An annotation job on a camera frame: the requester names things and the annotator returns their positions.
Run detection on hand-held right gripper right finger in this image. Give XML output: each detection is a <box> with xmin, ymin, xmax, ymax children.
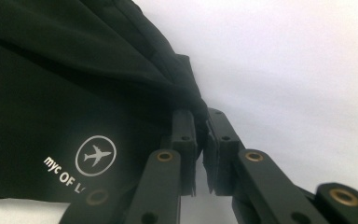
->
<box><xmin>202</xmin><ymin>106</ymin><xmax>247</xmax><ymax>197</ymax></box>

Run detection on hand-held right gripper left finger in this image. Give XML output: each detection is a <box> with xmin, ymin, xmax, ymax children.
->
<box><xmin>160</xmin><ymin>108</ymin><xmax>200</xmax><ymax>198</ymax></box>

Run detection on black shorts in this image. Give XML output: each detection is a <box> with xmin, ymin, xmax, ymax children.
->
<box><xmin>0</xmin><ymin>0</ymin><xmax>210</xmax><ymax>203</ymax></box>

